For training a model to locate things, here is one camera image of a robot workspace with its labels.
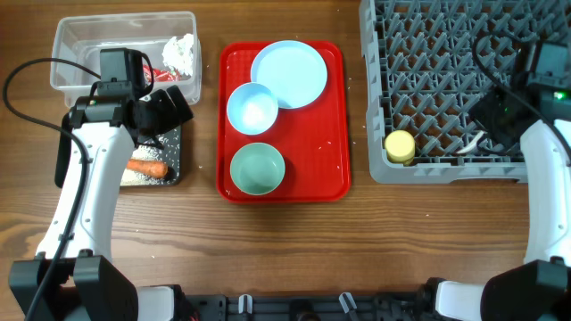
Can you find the light blue bowl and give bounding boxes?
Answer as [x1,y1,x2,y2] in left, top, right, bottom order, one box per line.
[227,82,279,136]

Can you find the clear plastic bin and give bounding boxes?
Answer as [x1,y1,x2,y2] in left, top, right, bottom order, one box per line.
[52,11,202,104]

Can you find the black tray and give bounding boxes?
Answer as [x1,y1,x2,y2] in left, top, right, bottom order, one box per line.
[54,106,183,189]

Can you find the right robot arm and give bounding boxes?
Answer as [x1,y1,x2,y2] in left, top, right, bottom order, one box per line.
[417,41,570,320]

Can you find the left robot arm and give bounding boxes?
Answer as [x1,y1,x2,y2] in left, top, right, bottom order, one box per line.
[9,48,200,320]

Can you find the white plastic spoon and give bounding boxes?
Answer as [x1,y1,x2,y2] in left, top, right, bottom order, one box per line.
[456,130,486,154]

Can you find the grey dishwasher rack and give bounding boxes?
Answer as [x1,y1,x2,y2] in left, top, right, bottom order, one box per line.
[360,0,570,184]

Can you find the light blue plate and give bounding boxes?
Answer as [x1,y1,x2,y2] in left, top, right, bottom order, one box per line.
[250,40,328,110]

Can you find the red serving tray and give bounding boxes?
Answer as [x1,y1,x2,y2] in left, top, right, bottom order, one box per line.
[216,41,351,203]

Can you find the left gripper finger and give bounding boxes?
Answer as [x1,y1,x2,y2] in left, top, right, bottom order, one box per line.
[167,86,194,124]
[151,90,180,132]

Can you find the white napkin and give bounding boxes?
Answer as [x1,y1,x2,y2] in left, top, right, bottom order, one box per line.
[161,34,194,77]

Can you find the yellow cup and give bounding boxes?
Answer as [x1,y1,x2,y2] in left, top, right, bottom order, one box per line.
[385,130,416,165]

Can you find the white rice pile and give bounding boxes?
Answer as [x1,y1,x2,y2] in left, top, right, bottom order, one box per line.
[120,127,182,187]

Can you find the green bowl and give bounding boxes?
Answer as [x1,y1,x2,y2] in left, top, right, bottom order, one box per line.
[229,143,286,196]

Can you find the red snack wrapper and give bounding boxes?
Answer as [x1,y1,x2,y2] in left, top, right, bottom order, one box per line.
[143,65,181,84]

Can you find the orange carrot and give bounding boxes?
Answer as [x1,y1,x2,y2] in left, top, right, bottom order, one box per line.
[126,159,169,179]

